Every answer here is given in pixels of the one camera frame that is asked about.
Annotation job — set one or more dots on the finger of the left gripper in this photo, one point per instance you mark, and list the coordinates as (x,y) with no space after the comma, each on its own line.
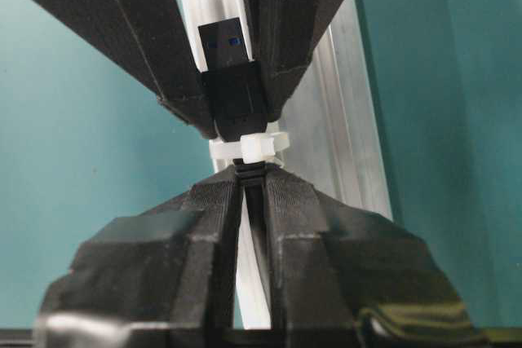
(284,34)
(148,40)

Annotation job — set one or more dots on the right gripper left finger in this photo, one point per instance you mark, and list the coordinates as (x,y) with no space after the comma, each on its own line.
(163,278)

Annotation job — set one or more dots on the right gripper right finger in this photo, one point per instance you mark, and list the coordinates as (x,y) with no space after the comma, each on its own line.
(348,277)

